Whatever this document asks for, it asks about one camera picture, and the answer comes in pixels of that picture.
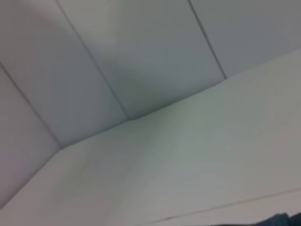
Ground teal blue t-shirt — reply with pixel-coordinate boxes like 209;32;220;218
255;211;301;226

